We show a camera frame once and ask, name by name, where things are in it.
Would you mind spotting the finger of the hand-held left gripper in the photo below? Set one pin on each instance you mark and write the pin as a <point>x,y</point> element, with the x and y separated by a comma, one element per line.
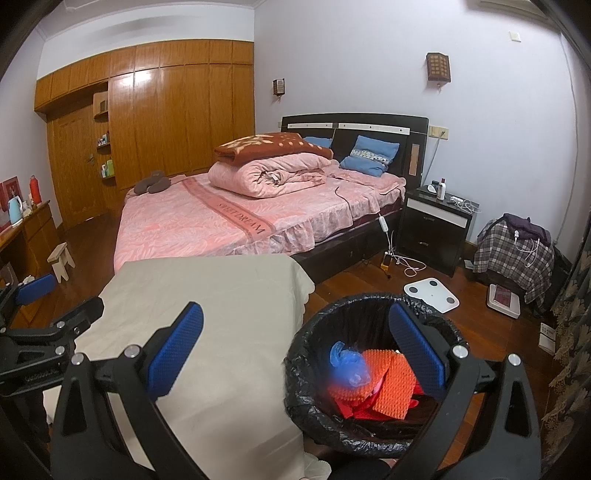
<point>37,286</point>
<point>85,311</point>

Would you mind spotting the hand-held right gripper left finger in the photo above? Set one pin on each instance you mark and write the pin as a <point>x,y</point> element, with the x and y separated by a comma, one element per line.
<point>178,350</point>

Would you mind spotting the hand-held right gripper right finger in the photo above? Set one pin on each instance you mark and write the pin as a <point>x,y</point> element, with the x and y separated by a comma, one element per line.
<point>415,346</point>

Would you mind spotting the orange knitted cloth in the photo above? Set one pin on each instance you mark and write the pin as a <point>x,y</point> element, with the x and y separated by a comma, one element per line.
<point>392,383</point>

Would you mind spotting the blue plastic glove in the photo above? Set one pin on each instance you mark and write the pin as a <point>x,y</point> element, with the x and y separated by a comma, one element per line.
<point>344,357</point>

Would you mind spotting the red glove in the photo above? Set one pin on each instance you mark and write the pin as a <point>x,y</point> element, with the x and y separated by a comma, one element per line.
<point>351,408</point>

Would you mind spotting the trash bin with black bag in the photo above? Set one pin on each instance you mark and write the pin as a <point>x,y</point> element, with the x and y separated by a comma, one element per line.
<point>314,406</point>

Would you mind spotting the small wooden stool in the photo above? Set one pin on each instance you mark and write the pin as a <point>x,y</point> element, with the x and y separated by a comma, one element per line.
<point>59,253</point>

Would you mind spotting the wooden dresser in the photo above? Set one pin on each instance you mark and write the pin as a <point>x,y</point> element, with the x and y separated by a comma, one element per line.
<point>39,230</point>

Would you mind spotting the white bathroom scale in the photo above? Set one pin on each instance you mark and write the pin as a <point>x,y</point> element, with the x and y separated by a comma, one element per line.
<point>431,293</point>

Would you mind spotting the table with beige cloth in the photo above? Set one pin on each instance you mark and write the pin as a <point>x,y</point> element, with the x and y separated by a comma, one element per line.
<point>207,415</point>

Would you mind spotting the light blue kettle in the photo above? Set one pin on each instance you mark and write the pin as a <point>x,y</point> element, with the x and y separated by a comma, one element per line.
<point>15,211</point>

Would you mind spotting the red thermos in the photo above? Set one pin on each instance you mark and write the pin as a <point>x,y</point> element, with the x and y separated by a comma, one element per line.
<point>35,190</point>

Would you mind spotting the pink and white scale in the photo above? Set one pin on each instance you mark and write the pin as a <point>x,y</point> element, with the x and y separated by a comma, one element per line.
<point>503,297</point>

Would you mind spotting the black nightstand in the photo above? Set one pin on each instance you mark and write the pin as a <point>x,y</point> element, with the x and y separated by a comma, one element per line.
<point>429,240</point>

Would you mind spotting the plaid cloth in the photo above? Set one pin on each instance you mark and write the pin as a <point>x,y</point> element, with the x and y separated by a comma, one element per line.
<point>498,254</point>

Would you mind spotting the white blanket controller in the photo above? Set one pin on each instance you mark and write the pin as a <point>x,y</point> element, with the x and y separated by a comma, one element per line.
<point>383,226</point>

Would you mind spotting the bed with pink sheet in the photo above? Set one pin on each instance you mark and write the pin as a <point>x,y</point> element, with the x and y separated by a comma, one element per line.
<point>184,226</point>

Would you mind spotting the white cardboard box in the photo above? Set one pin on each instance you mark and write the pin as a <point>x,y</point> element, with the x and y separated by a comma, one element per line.
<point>548,339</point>

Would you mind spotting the person's leg in dark trousers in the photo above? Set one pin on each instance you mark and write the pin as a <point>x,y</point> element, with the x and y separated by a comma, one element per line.
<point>364,470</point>

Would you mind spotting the green box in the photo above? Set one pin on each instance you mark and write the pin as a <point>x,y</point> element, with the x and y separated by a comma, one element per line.
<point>108,168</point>

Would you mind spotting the grey slippers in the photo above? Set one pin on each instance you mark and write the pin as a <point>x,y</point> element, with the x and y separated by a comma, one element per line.
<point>154,183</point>

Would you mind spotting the white power strip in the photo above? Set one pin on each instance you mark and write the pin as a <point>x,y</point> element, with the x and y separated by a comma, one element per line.
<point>456,201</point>

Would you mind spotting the white bottle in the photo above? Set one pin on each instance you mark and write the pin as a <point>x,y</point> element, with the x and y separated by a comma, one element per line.
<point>441,190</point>

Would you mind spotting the leaf patterned curtain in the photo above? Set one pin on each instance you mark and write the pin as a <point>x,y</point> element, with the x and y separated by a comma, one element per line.
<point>572,323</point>

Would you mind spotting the purple garment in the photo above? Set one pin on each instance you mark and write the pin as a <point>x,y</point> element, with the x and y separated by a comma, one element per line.
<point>526,226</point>

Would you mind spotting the folded pink quilt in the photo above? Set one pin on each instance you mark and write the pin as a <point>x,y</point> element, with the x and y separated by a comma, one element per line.
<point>240,177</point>

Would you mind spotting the blue pillow with patterned band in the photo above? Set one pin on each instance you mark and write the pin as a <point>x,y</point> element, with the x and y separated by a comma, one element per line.
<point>374,145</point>

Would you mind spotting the wooden wardrobe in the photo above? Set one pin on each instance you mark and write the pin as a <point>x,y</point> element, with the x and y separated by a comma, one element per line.
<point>175,115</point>

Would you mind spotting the folded brown blanket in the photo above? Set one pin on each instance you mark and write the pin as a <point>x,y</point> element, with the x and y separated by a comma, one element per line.
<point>272,145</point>

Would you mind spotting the plain blue pillow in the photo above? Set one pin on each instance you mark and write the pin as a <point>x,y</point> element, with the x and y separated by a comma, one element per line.
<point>316,141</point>

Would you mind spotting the white air conditioner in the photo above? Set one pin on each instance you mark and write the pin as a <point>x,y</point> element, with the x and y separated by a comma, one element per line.
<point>512,5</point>

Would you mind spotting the red picture frame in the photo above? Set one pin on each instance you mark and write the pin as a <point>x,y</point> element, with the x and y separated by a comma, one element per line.
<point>8,189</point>

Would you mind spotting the beige wall socket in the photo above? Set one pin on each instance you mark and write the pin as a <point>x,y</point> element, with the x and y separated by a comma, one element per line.
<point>437,131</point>

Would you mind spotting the large brown wall lamp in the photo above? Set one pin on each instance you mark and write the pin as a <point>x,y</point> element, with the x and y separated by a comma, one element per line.
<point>437,67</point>

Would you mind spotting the small brown wall lamp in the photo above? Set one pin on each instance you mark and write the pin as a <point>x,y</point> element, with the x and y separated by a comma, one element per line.
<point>278,86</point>

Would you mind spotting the white wall switch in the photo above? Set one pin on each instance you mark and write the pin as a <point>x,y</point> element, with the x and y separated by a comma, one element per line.
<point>515,36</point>

